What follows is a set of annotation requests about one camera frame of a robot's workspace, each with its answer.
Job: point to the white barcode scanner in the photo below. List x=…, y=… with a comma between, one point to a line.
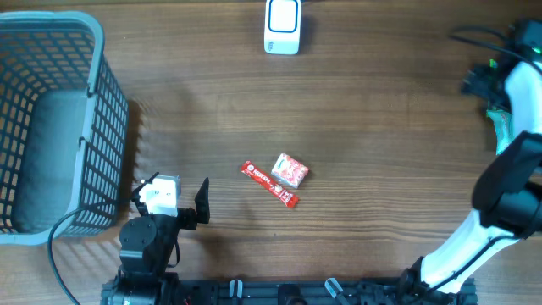
x=282, y=27

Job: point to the small red candy box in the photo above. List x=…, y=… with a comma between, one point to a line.
x=289, y=170

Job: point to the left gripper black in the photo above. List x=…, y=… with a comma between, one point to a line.
x=188, y=217

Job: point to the grey plastic shopping basket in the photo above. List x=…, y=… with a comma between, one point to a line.
x=64, y=122

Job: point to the light blue tissue pack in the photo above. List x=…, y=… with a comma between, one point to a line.
x=502, y=122

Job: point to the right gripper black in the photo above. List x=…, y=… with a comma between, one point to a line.
x=482, y=84

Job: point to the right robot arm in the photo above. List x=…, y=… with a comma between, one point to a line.
x=506, y=204

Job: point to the red stick sachet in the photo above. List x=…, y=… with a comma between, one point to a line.
x=289, y=199

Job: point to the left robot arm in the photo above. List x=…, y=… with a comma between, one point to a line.
x=149, y=240

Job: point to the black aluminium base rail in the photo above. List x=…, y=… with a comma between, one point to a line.
x=362, y=292

